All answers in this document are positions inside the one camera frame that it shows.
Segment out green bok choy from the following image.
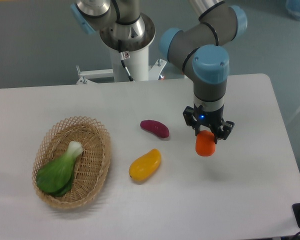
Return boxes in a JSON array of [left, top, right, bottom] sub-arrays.
[[35, 141, 84, 197]]

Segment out yellow mango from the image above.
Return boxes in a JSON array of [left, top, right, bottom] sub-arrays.
[[128, 148, 162, 182]]

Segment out purple sweet potato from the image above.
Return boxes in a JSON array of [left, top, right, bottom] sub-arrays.
[[140, 119, 170, 139]]

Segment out black cable on pedestal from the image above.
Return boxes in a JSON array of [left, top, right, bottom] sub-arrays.
[[117, 39, 135, 82]]

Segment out white metal base bracket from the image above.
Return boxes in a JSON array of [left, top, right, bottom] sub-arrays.
[[76, 58, 167, 85]]

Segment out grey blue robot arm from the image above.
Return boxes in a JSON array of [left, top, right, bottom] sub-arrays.
[[70, 0, 247, 142]]

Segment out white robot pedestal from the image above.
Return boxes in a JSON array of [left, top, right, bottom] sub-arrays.
[[100, 13, 156, 83]]

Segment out blue plastic bag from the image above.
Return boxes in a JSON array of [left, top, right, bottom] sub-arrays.
[[285, 0, 300, 21]]

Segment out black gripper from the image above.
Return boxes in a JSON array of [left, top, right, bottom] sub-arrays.
[[182, 104, 235, 144]]

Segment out woven wicker basket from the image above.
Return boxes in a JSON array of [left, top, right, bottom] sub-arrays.
[[32, 116, 111, 210]]

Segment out orange fruit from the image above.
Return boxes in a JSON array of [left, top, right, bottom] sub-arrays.
[[195, 130, 216, 157]]

